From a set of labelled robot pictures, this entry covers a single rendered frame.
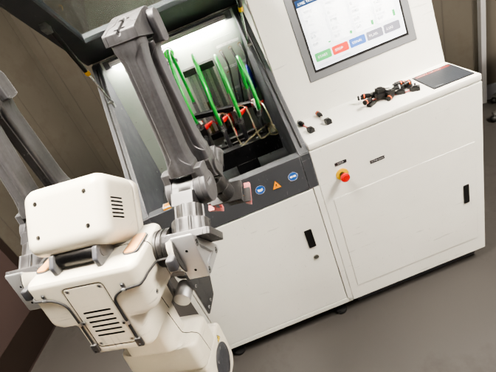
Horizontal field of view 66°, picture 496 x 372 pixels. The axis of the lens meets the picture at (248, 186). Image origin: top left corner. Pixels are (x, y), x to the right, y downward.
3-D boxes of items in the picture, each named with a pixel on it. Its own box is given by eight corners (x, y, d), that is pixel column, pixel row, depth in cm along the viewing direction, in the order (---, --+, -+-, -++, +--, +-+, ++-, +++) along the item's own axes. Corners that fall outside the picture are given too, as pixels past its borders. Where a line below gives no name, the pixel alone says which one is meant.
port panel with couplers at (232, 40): (236, 105, 182) (211, 41, 166) (235, 103, 185) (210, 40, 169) (261, 94, 182) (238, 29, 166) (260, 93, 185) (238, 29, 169)
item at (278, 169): (167, 247, 153) (147, 218, 145) (167, 240, 157) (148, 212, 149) (309, 189, 152) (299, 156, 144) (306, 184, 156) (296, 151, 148)
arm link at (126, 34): (83, 21, 74) (128, 3, 71) (114, 19, 86) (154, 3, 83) (174, 216, 90) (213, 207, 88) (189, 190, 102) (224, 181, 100)
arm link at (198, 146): (103, 27, 81) (149, 9, 78) (114, 21, 86) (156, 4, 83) (187, 187, 103) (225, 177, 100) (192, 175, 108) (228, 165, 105)
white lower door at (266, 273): (225, 348, 188) (163, 251, 153) (224, 344, 190) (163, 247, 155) (348, 298, 187) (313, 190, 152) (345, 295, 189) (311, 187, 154)
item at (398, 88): (367, 112, 147) (364, 99, 144) (356, 104, 156) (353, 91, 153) (423, 89, 147) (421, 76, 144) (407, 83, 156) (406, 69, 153)
